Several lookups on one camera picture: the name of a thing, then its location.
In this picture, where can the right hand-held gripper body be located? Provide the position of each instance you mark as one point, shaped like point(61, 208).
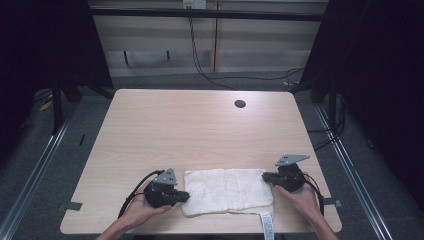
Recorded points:
point(290, 176)

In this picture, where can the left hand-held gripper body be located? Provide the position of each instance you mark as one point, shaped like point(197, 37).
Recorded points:
point(161, 193)

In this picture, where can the white towel with label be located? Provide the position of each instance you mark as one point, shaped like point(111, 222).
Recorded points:
point(226, 191)

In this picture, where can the person's left hand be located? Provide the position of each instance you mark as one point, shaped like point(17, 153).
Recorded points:
point(141, 208)

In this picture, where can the person's right hand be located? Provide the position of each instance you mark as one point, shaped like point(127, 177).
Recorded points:
point(301, 200)

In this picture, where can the grey tape strip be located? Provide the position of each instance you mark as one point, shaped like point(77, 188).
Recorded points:
point(333, 202)
point(70, 206)

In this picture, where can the small black floor piece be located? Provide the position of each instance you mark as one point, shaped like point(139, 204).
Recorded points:
point(82, 140)

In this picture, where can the black curtain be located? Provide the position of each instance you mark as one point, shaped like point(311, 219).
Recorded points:
point(40, 43)
point(380, 83)

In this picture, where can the yellow floor object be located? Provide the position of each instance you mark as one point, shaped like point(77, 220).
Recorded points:
point(45, 106)

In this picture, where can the metal floor rail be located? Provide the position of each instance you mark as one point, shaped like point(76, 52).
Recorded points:
point(353, 166)
point(36, 160)

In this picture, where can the black stand post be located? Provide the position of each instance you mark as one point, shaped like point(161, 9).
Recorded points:
point(57, 110)
point(332, 103)

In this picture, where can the black wall hook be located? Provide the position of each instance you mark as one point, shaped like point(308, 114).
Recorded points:
point(126, 57)
point(168, 55)

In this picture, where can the black horizontal frame bar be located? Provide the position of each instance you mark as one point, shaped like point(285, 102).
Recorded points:
point(206, 14)

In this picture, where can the white wall power outlet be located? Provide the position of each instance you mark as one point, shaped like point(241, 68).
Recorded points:
point(195, 3)

